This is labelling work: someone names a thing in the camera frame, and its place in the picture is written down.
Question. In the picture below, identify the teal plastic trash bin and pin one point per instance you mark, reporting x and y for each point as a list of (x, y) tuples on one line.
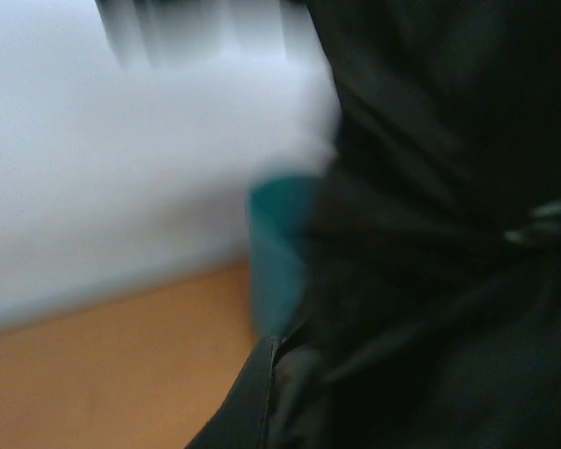
[(278, 210)]

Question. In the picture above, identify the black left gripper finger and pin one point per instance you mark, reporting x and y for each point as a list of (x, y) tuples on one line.
[(242, 419)]

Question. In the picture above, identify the black plastic trash bag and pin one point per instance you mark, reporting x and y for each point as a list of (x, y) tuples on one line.
[(432, 312)]

